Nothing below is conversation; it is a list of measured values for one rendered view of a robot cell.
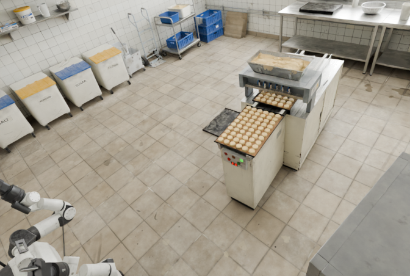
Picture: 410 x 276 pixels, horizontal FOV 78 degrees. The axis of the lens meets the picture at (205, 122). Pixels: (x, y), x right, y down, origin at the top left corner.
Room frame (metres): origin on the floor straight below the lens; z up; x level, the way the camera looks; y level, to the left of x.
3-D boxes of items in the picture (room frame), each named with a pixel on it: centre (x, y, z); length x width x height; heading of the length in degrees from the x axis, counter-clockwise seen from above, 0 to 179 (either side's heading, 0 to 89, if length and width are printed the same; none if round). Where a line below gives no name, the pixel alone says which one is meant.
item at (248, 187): (1.79, -0.45, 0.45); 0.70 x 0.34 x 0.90; 136
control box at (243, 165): (1.53, -0.20, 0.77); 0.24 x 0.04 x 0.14; 46
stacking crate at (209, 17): (6.51, -0.55, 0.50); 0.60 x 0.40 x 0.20; 133
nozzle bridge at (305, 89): (2.16, -0.80, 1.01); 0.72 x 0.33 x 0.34; 46
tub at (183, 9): (6.08, 0.10, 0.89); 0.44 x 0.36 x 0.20; 49
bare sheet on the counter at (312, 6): (4.53, -2.39, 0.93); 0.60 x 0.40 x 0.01; 41
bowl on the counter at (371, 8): (3.95, -2.95, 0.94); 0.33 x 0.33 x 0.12
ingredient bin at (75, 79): (4.42, 2.20, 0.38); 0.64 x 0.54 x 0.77; 39
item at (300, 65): (2.16, -0.80, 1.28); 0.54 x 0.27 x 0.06; 46
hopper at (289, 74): (2.16, -0.80, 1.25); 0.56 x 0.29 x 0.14; 46
